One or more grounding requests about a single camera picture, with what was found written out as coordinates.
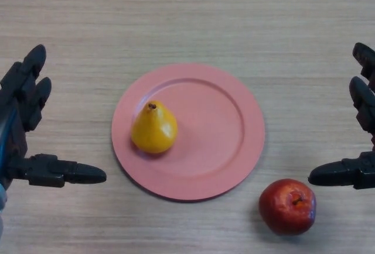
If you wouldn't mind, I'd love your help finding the pink round plate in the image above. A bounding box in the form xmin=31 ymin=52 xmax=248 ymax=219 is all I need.
xmin=111 ymin=63 xmax=266 ymax=202

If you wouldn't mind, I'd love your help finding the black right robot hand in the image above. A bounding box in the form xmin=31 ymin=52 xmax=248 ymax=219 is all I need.
xmin=308 ymin=42 xmax=375 ymax=190

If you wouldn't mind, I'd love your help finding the yellow pear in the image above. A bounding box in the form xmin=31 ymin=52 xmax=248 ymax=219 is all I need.
xmin=130 ymin=100 xmax=179 ymax=155

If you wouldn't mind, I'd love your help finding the red apple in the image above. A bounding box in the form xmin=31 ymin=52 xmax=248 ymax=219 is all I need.
xmin=258 ymin=178 xmax=317 ymax=236

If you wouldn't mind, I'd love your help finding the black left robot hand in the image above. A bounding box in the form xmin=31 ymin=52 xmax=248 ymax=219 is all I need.
xmin=0 ymin=44 xmax=107 ymax=192

